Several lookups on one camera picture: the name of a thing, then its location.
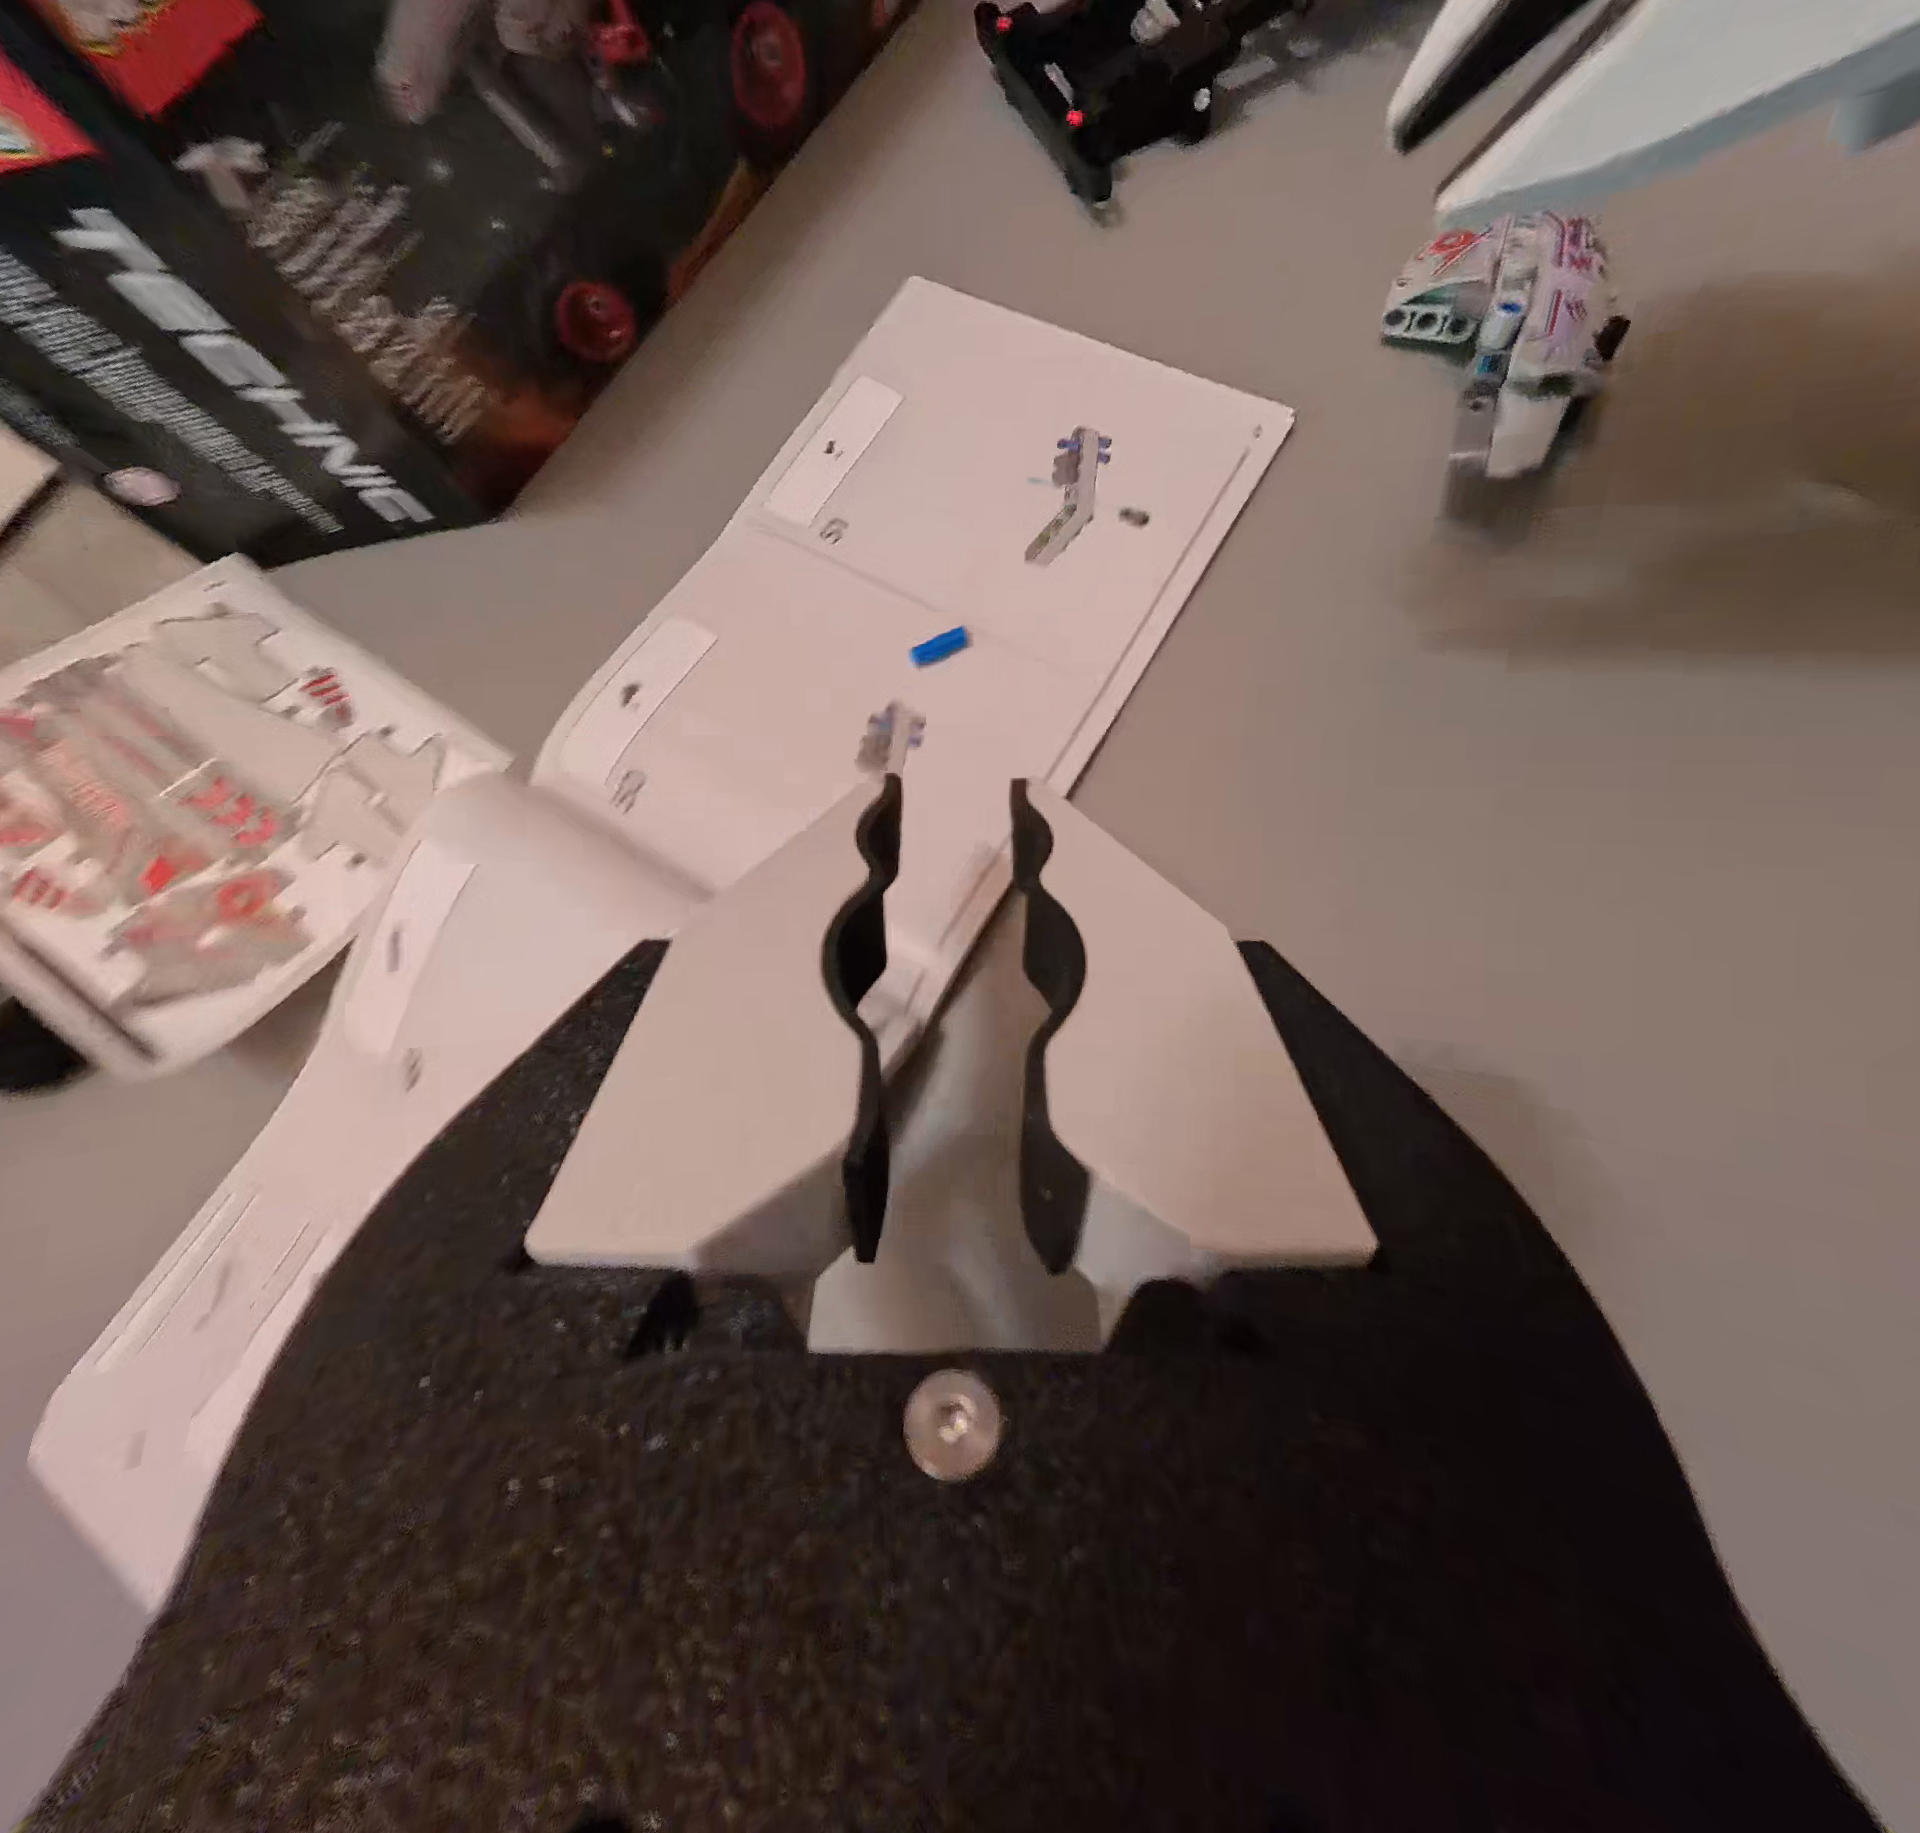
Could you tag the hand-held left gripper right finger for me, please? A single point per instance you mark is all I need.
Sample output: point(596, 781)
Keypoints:
point(1185, 1099)

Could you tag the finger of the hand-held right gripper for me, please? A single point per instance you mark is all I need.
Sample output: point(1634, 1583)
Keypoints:
point(1479, 18)
point(1725, 48)

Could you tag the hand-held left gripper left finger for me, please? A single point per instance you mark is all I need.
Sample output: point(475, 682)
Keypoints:
point(704, 1069)

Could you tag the white stickered toy assembly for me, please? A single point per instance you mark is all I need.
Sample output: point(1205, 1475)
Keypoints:
point(1530, 349)

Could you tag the blue toy pin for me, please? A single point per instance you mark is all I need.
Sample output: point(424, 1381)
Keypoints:
point(941, 647)

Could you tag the grey desk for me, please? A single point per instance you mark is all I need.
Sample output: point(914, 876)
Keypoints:
point(1500, 889)

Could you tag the black toy chassis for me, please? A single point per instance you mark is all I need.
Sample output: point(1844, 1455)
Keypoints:
point(1141, 48)

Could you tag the red and grey sticker sheet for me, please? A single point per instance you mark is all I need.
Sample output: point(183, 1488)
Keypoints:
point(195, 813)

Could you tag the white instruction booklet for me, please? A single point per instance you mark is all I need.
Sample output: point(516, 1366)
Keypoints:
point(975, 542)

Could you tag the black toy set box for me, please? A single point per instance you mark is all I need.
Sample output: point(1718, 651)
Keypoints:
point(375, 212)

